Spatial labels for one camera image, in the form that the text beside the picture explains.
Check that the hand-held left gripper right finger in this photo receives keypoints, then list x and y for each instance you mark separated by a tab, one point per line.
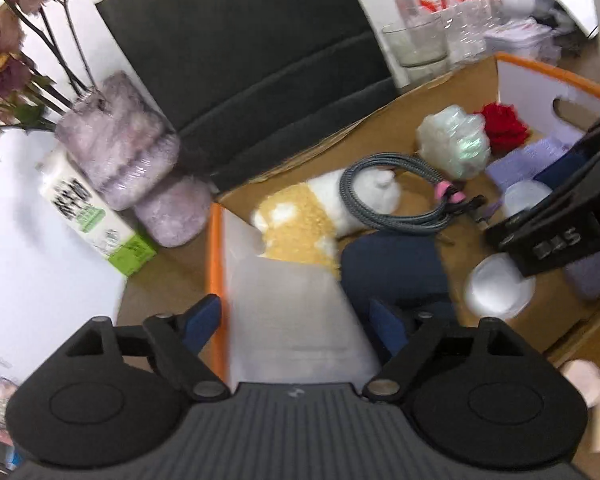
387	330

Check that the yellow and white plush toy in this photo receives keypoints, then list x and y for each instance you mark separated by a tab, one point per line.
295	220

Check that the white and green milk carton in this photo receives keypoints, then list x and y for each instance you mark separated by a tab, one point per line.
95	220

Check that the dried flowers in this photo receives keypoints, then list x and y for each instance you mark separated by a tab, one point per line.
15	70

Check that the white ribbed lid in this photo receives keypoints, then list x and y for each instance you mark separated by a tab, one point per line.
500	287

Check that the purple stone vase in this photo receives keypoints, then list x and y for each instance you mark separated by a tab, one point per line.
125	150

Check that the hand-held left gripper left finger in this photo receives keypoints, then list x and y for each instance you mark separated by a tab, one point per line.
202	322

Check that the clear glass cup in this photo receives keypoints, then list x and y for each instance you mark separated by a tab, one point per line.
417	42

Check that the iridescent bubble wrap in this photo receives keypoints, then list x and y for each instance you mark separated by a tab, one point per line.
452	142

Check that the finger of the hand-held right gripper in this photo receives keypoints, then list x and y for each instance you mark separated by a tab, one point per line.
580	185
560	172

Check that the white round container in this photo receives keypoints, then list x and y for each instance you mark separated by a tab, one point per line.
525	197

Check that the clear plastic container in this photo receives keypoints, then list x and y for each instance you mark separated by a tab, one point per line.
520	37

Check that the red cardboard box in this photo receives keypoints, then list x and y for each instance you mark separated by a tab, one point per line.
455	90

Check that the white device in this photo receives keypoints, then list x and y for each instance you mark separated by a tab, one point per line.
565	5

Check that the black zip pouch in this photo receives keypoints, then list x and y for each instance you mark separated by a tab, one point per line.
395	265

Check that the black chair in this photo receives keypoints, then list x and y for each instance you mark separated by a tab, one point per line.
240	60

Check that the red rose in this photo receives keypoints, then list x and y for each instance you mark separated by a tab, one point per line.
505	127

